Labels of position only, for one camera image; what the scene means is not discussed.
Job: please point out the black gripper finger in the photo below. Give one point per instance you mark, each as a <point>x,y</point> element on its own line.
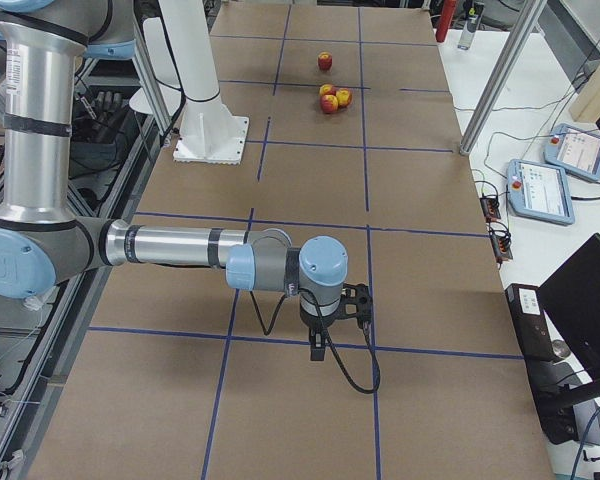
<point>313,347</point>
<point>320,347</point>

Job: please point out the red yellow apple front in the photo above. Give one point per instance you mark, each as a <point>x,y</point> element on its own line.
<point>329,104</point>

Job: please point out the black computer box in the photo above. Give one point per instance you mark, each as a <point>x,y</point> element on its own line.
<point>548,372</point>

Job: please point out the red yellow apple back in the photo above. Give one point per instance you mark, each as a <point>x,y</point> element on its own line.
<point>327,89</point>

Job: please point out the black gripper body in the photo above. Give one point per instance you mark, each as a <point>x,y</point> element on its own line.
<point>314,321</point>

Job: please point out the blue teach pendant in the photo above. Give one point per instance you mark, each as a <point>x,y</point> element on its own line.
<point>575,150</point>
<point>539,191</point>

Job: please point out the orange black adapter near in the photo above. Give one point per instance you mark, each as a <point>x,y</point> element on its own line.
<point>500,237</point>

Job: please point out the aluminium frame post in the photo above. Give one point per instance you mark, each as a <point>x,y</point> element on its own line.
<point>510,52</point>

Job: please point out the near blue teach pendant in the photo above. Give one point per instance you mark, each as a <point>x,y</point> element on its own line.
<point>539,191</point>

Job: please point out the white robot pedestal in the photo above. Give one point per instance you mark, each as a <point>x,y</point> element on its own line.
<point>208,131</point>

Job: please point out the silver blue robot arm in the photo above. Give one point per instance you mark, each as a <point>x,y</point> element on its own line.
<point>42,243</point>

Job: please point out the lone red yellow apple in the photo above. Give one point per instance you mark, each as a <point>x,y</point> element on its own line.
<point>324,61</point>

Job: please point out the black monitor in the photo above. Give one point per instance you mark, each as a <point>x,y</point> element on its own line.
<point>571,298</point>

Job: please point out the red yellow apple right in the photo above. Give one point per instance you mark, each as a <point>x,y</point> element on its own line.
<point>344,97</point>

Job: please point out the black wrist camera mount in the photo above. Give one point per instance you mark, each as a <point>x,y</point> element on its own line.
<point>357,303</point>

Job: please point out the orange black adapter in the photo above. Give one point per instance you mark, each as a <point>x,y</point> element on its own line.
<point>489,201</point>
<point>500,237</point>

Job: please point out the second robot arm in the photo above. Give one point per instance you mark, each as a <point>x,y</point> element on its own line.
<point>44,38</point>

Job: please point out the far blue teach pendant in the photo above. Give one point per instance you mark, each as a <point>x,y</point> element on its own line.
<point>575,150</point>

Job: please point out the orange black adapter far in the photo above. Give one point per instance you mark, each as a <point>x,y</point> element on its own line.
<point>489,201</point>

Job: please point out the red fire extinguisher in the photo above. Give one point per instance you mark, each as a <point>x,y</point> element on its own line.
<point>445,20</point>

